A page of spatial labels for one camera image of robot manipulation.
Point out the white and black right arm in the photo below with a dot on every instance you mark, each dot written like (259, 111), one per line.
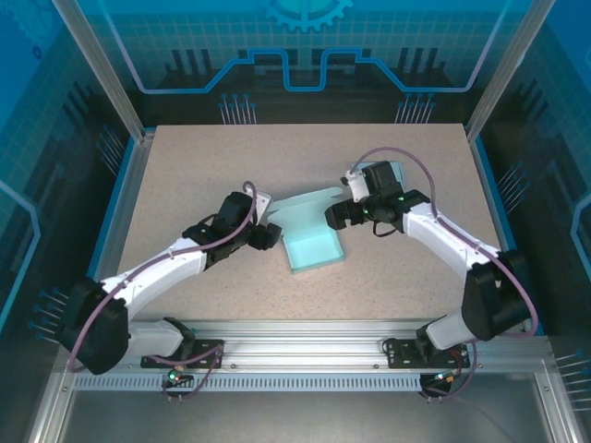
(443, 235)

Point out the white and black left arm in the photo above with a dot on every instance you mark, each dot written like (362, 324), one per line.
(157, 272)

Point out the blue table edge strip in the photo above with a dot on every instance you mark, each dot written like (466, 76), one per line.
(487, 175)
(98, 249)

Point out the small circuit board with LEDs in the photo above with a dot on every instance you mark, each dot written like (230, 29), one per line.
(174, 376)
(445, 377)

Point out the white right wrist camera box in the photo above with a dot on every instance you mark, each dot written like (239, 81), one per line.
(355, 187)

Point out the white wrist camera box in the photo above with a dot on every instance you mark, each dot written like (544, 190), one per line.
(355, 187)
(263, 203)

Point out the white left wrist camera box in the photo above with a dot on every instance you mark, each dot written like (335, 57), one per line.
(263, 203)

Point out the wide aluminium frame rail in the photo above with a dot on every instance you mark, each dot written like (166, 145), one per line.
(300, 343)

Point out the aluminium side rail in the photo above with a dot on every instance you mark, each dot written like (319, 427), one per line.
(116, 249)

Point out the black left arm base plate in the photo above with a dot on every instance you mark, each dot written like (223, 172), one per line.
(210, 345)

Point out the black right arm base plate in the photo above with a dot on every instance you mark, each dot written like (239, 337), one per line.
(401, 355)

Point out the aluminium frame post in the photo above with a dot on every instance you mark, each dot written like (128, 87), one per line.
(110, 74)
(507, 74)

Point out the aluminium frame beam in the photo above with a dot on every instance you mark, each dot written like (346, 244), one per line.
(551, 410)
(51, 410)

